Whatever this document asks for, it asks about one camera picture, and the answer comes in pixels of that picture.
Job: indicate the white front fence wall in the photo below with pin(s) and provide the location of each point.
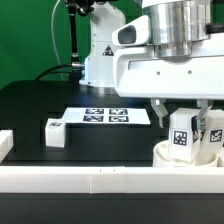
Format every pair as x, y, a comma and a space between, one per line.
96, 180

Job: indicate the white left fence wall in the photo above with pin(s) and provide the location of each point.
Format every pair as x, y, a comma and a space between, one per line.
6, 143

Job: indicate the white tag sheet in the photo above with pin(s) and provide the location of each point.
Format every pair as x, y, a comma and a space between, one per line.
106, 116

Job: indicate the white fence wall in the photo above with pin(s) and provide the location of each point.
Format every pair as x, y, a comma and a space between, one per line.
96, 180
6, 143

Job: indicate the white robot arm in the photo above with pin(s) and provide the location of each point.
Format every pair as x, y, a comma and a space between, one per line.
173, 51

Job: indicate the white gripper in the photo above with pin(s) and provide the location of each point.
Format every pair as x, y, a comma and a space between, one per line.
138, 73

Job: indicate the white round stool seat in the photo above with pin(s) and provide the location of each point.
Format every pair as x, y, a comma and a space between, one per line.
162, 160

